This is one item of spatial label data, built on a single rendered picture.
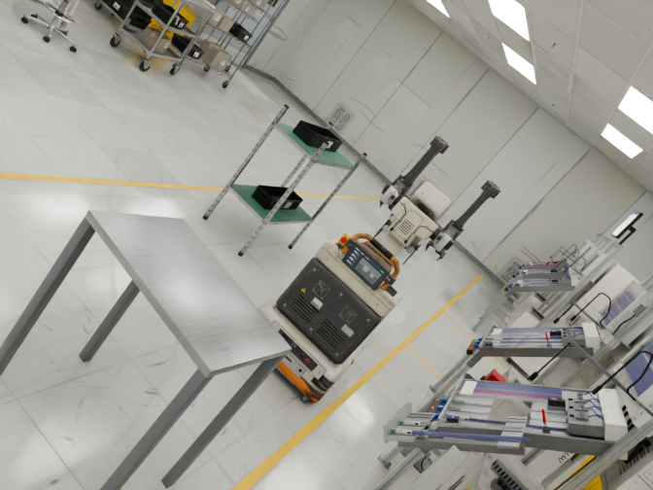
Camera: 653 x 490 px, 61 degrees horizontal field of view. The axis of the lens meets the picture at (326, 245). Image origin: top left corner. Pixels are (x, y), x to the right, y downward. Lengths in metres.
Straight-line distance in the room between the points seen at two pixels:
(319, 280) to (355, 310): 0.27
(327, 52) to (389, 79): 1.52
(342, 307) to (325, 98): 9.47
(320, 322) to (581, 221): 8.47
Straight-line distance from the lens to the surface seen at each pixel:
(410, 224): 3.39
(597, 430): 2.63
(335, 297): 3.21
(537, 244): 11.26
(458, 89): 11.63
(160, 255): 1.98
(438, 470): 2.36
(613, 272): 7.19
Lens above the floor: 1.73
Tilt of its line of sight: 17 degrees down
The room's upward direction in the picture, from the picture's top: 40 degrees clockwise
